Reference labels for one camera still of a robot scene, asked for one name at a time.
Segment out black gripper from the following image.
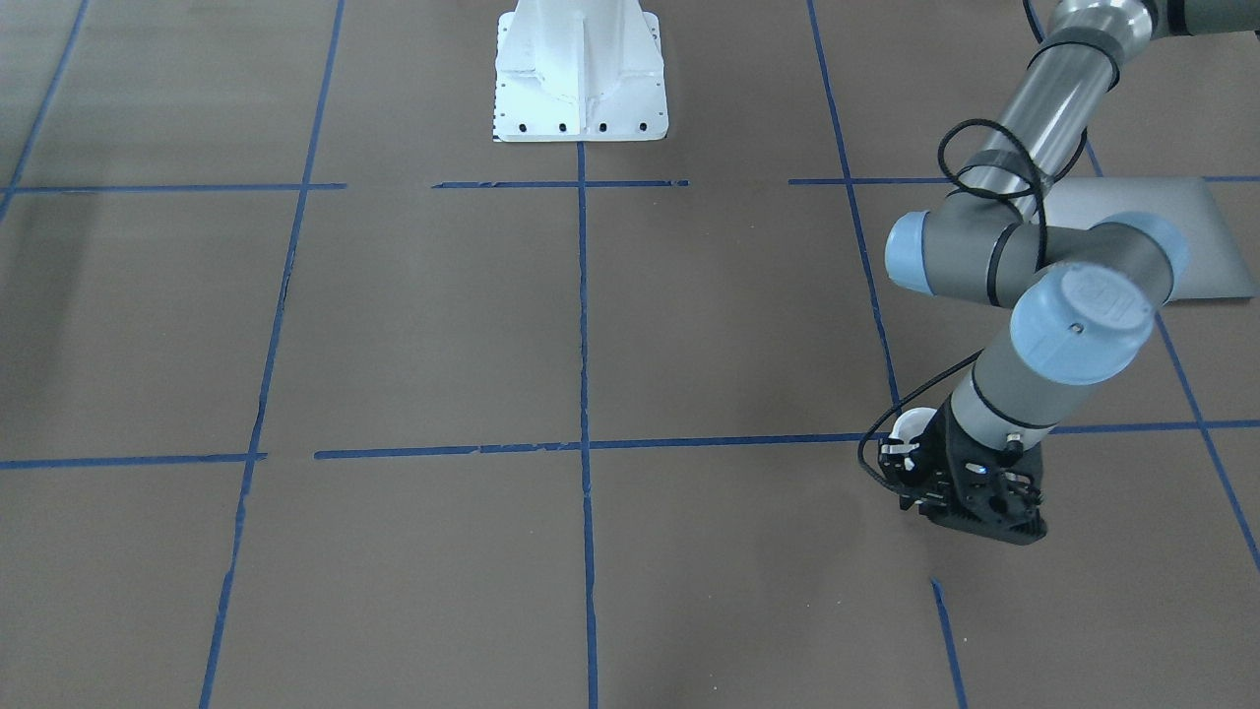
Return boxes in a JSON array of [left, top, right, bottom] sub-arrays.
[[878, 418, 951, 511]]

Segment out white cup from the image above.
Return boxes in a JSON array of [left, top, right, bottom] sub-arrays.
[[886, 407, 937, 471]]

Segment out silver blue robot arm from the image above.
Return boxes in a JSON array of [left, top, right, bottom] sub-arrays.
[[866, 1, 1257, 528]]

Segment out grey closed laptop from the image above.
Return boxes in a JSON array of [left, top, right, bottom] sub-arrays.
[[1045, 176, 1257, 301]]

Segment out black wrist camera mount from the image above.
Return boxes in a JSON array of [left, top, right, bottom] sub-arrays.
[[919, 400, 1048, 545]]

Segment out white pedestal column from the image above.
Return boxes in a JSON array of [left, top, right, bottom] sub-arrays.
[[491, 1, 669, 144]]

